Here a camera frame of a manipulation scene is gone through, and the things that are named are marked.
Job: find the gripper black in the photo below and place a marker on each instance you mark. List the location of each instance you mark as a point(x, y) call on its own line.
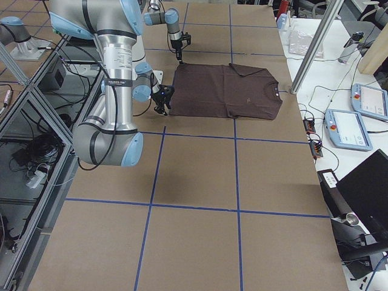
point(176, 46)
point(159, 99)

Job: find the red cylinder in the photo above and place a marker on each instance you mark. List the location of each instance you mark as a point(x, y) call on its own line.
point(283, 7)

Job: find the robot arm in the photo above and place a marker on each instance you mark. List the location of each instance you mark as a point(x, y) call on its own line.
point(108, 135)
point(156, 15)

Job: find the aluminium frame post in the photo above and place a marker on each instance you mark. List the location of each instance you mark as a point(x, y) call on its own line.
point(321, 32)

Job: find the clear plastic bag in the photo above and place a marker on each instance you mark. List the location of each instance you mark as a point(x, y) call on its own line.
point(299, 42)

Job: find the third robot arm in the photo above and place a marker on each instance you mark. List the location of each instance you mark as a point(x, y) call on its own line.
point(27, 48)

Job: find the aluminium frame cage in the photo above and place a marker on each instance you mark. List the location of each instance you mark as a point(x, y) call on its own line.
point(50, 97)

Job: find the dark brown t-shirt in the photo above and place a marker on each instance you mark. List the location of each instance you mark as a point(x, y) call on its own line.
point(225, 91)

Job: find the grey water bottle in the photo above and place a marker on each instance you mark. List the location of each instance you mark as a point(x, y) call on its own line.
point(350, 46)

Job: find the black monitor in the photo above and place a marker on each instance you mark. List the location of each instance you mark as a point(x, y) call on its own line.
point(365, 191)

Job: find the teach pendant near post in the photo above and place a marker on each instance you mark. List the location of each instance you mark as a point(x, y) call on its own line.
point(369, 101)

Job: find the orange black connector box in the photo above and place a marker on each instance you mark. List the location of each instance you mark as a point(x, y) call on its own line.
point(309, 125)

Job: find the metal cup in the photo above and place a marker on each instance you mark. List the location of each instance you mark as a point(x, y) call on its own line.
point(351, 219)

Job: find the teach pendant far from post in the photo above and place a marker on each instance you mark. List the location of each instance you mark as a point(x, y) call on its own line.
point(347, 130)

